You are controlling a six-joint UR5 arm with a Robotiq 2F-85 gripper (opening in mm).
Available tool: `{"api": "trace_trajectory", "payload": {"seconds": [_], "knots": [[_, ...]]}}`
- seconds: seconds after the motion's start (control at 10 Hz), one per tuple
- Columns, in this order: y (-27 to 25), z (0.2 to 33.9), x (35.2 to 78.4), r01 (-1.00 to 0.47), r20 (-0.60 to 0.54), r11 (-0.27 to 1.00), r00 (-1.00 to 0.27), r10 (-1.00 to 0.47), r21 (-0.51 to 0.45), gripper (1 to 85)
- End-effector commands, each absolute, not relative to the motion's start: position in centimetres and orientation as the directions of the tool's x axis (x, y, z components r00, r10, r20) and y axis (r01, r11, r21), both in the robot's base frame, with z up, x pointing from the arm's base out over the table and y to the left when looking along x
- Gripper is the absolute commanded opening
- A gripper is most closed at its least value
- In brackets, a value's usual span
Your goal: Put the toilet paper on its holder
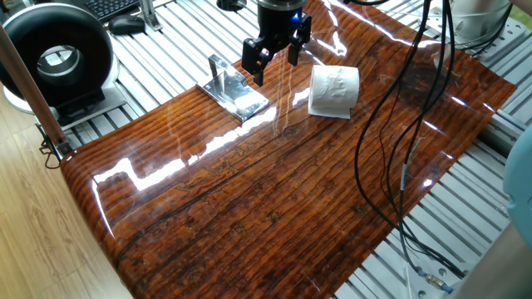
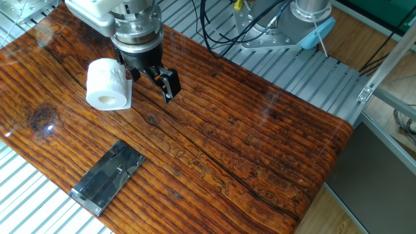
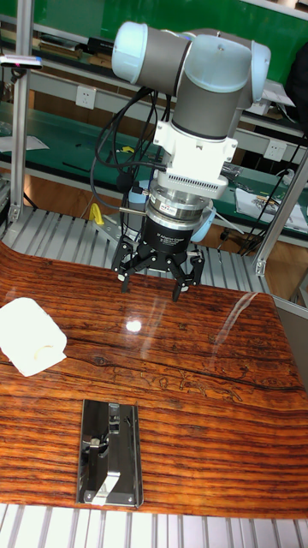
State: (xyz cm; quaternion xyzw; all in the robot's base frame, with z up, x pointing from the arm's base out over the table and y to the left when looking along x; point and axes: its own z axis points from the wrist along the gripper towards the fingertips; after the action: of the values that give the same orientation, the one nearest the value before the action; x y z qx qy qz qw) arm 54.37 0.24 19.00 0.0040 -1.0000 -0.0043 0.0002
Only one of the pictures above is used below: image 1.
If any white cylindrical object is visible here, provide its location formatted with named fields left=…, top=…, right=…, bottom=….
left=451, top=0, right=512, bottom=42

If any black round ring device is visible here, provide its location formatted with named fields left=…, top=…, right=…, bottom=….
left=0, top=2, right=127, bottom=128

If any black computer mouse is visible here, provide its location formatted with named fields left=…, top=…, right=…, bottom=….
left=108, top=14, right=146, bottom=36

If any thin black wire loop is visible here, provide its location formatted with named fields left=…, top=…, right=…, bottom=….
left=38, top=135, right=62, bottom=170

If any silver blue cable connector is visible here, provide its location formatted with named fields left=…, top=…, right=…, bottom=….
left=416, top=268, right=454, bottom=294

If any glossy wood pattern mat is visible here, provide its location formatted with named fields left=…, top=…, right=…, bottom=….
left=60, top=0, right=518, bottom=299

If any brown wooden pole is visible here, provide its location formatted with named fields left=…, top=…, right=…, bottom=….
left=0, top=24, right=72, bottom=157

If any white toilet paper roll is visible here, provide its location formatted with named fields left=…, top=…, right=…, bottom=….
left=307, top=64, right=361, bottom=120

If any black computer keyboard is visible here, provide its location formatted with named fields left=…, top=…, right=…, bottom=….
left=82, top=0, right=140, bottom=22

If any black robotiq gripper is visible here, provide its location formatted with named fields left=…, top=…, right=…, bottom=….
left=241, top=0, right=313, bottom=87

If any black round disc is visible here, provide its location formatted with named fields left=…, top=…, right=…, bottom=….
left=215, top=0, right=248, bottom=12

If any silver perforated mounting plate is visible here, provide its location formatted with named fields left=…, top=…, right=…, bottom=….
left=419, top=15, right=529, bottom=60

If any chrome toilet paper holder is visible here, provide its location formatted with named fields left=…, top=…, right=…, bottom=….
left=195, top=54, right=270, bottom=124

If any aluminium upright bracket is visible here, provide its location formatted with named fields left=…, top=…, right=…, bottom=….
left=139, top=0, right=163, bottom=32

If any thick black cable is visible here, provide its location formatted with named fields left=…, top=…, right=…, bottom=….
left=352, top=0, right=466, bottom=278

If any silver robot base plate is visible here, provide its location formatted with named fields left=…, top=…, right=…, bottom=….
left=405, top=261, right=458, bottom=299

